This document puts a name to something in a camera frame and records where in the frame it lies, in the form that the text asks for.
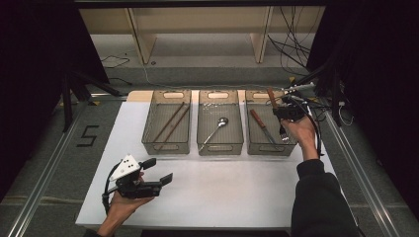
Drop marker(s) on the metal spoon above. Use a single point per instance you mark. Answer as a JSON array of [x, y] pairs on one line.
[[223, 121]]

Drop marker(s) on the light wooden shelf unit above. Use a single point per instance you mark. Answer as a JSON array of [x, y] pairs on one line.
[[145, 39]]

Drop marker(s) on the white table cover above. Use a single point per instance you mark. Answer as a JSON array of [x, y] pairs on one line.
[[214, 205]]

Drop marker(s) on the person's left hand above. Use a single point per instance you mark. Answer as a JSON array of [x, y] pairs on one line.
[[122, 207]]

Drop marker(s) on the clear grey plastic bin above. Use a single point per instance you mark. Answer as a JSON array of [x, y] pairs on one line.
[[257, 144], [230, 131], [164, 98]]

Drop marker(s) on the metal floor rail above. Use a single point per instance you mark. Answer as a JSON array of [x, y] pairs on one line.
[[39, 191], [362, 184]]

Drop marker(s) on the black curtain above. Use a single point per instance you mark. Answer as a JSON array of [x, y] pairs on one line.
[[33, 82], [382, 82]]

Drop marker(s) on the person's right hand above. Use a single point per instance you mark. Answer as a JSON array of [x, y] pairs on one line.
[[304, 131]]

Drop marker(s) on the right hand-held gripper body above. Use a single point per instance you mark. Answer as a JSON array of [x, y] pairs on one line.
[[294, 110]]

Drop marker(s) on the black metal stand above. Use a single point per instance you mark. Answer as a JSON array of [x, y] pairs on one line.
[[335, 98], [67, 105]]

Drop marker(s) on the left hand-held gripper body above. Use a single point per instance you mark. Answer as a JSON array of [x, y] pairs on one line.
[[138, 190]]

